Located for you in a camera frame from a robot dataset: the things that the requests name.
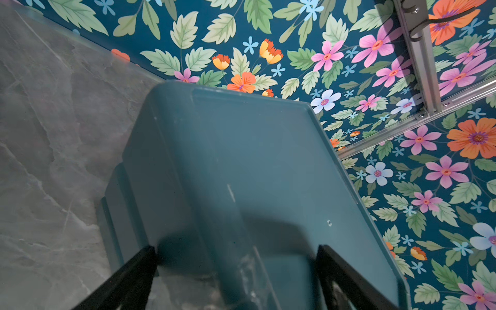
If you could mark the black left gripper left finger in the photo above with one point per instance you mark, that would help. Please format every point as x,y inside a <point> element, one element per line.
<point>129,287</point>

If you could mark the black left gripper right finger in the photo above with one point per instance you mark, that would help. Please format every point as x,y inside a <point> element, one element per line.
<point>343,287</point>

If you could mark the teal drawer cabinet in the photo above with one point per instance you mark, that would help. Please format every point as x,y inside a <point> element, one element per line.
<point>236,193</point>

